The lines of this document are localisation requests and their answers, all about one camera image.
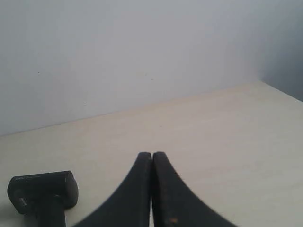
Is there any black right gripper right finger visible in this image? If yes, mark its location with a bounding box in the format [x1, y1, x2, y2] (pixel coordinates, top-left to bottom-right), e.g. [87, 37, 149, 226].
[151, 152, 233, 227]

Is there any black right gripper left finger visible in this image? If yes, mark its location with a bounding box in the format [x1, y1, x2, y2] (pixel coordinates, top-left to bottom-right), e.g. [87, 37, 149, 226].
[75, 152, 152, 227]

